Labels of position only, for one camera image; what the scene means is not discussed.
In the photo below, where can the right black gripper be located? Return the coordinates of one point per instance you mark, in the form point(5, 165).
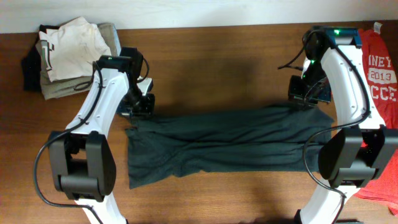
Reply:
point(295, 93)

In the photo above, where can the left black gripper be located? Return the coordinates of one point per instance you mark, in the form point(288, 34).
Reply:
point(147, 106)

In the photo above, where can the dark green t-shirt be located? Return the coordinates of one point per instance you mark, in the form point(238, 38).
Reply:
point(275, 138)

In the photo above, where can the red printed t-shirt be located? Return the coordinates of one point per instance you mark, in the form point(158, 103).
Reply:
point(382, 81)

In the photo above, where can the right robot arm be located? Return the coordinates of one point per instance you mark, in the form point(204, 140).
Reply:
point(362, 144)

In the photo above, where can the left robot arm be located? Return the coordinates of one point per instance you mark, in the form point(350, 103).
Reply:
point(82, 164)

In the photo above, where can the light blue folded garment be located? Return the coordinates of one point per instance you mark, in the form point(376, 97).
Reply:
point(116, 42)

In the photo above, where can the white folded shirt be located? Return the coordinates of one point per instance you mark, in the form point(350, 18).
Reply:
point(70, 49)

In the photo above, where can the olive folded garment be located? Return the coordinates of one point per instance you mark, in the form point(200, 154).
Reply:
point(67, 87)

